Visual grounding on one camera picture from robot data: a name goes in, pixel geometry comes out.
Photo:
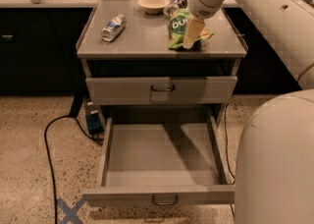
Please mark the dark counter cabinets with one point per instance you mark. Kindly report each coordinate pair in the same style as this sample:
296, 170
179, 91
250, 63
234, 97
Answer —
38, 51

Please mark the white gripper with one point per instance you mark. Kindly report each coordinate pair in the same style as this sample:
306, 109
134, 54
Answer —
200, 8

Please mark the green rice chip bag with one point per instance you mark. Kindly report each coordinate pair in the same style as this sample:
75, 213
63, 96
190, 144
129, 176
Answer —
177, 24

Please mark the blue power box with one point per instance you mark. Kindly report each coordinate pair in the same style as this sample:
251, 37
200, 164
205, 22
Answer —
92, 119

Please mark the grey drawer cabinet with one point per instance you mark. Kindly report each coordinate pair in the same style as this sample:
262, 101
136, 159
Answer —
141, 51

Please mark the blue silver soda can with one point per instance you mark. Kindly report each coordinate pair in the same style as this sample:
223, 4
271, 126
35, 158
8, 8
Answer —
113, 28

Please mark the beige ceramic bowl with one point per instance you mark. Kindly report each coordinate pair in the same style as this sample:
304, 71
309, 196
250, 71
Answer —
153, 7

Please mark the blue tape cross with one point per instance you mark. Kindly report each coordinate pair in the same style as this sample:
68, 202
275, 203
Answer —
71, 213

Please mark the closed upper grey drawer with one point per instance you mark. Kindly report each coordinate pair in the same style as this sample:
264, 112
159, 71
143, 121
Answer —
161, 90

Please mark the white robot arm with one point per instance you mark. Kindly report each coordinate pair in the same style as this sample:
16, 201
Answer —
274, 174

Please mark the open middle grey drawer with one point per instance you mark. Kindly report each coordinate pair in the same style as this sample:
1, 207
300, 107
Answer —
162, 164

